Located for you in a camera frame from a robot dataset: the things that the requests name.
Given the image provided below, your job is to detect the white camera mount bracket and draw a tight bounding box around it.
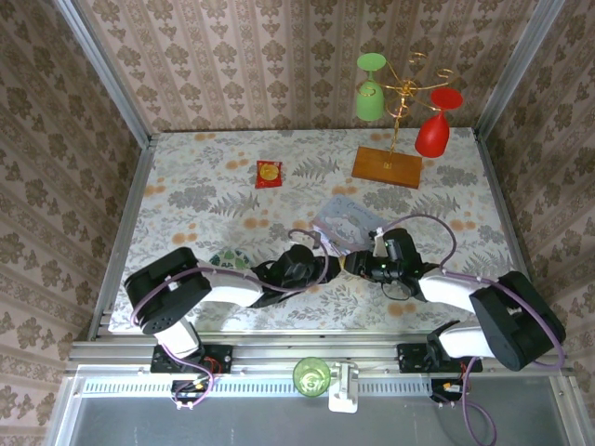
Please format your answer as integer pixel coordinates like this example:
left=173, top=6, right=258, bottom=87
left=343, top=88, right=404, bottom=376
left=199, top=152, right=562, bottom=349
left=327, top=361, right=360, bottom=414

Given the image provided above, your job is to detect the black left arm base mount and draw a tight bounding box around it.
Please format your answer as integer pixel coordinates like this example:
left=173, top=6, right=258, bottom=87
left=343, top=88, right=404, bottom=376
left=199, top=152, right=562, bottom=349
left=151, top=342, right=233, bottom=375

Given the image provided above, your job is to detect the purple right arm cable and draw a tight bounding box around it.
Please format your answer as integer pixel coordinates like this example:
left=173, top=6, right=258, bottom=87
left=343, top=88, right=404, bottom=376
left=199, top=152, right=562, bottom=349
left=377, top=213, right=567, bottom=371

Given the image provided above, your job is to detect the red snack packet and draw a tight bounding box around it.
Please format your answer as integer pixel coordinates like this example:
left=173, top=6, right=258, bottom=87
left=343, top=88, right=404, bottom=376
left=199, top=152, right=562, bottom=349
left=254, top=159, right=284, bottom=190

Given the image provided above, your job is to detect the aluminium frame post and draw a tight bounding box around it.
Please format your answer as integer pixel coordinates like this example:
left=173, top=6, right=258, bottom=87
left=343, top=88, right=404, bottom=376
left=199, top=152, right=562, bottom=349
left=53, top=0, right=157, bottom=150
left=473, top=0, right=566, bottom=140

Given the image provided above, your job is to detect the aluminium table side rail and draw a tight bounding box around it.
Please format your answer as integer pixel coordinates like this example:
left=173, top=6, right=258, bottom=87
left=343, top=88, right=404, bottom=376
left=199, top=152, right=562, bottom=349
left=471, top=127, right=559, bottom=340
left=87, top=134, right=159, bottom=340

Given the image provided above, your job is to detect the red wine glass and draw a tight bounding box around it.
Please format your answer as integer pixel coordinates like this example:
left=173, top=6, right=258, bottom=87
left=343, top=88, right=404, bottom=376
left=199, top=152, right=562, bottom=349
left=414, top=87, right=465, bottom=158

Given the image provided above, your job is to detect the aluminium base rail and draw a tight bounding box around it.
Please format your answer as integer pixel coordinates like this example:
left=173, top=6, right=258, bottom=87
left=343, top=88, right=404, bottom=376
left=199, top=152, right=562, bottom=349
left=69, top=332, right=573, bottom=375

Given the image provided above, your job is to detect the green wine glass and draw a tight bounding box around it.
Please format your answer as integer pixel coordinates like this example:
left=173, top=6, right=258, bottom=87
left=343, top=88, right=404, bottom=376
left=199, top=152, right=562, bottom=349
left=355, top=52, right=388, bottom=123

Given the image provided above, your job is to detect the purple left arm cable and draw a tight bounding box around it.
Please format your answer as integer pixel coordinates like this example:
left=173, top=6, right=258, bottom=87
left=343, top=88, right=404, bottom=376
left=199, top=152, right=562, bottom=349
left=129, top=227, right=331, bottom=373

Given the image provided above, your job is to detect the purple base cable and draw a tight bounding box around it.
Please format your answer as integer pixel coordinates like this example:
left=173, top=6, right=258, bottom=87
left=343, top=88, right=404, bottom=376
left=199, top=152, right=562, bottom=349
left=461, top=357, right=496, bottom=446
left=162, top=343, right=215, bottom=401

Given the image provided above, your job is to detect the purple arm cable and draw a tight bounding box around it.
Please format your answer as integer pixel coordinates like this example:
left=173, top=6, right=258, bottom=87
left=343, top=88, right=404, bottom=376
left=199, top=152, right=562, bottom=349
left=377, top=213, right=567, bottom=371
left=129, top=227, right=331, bottom=373

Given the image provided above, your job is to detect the green plastic cup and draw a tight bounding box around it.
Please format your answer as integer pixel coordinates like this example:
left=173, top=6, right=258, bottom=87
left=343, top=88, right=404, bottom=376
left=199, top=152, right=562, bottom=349
left=291, top=356, right=333, bottom=399

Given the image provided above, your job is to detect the green patterned small dish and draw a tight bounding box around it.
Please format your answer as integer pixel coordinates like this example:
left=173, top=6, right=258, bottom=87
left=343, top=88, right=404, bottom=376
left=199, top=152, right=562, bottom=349
left=208, top=248, right=252, bottom=272

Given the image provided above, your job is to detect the black connector box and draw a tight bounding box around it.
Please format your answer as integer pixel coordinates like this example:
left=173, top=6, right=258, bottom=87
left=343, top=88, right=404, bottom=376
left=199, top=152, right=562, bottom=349
left=170, top=378, right=210, bottom=410
left=430, top=376, right=466, bottom=410

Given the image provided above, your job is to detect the gold wire rack wooden base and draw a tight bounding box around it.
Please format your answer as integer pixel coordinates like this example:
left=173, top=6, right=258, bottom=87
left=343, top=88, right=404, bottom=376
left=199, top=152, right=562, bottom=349
left=350, top=51, right=456, bottom=190

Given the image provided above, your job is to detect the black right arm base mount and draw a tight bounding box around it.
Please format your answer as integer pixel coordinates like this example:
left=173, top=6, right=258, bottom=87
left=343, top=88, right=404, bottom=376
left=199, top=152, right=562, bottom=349
left=397, top=342, right=483, bottom=374

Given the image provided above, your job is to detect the slotted grey cable duct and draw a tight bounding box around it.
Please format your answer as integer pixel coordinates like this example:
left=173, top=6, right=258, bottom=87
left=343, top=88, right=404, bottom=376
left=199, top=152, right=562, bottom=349
left=81, top=374, right=436, bottom=396

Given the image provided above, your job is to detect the pastel cartoon tin box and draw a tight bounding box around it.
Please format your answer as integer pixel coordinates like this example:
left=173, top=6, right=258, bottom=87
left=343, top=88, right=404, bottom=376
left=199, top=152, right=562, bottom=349
left=310, top=194, right=390, bottom=255

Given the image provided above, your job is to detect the thin black cable loop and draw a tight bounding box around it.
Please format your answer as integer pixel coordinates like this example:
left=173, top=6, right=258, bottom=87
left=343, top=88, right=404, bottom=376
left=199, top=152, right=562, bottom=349
left=380, top=278, right=419, bottom=302

